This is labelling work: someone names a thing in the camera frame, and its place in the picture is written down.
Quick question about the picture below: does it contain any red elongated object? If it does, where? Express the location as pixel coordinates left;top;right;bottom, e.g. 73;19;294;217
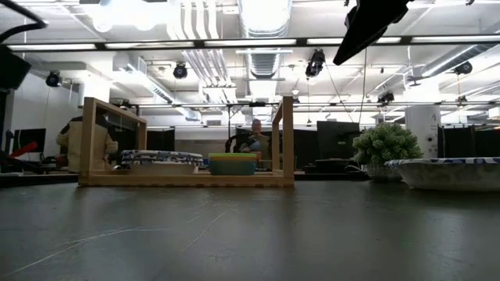
9;140;39;158

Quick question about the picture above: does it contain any small black background monitor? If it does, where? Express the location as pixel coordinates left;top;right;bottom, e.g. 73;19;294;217
13;128;47;154

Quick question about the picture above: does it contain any green potted plant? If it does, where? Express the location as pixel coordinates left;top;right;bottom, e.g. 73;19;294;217
351;122;424;183

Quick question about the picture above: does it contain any large black background monitor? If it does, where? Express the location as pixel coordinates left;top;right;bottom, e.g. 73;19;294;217
316;120;361;160

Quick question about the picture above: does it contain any black overhead light rail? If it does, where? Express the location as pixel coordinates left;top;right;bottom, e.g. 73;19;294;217
0;34;500;52

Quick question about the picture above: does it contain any person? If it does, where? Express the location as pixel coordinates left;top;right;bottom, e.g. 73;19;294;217
238;118;273;161
55;112;119;174

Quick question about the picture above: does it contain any orange-red plastic bowl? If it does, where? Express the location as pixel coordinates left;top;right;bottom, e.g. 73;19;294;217
208;156;258;163

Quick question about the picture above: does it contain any wooden slatted shelf rack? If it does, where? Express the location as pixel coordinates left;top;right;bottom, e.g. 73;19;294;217
77;95;296;187

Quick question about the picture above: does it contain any black partition screen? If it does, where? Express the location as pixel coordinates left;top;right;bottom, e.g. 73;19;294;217
437;125;500;148

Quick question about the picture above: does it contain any purple bowl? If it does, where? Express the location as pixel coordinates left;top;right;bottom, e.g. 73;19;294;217
209;160;257;176

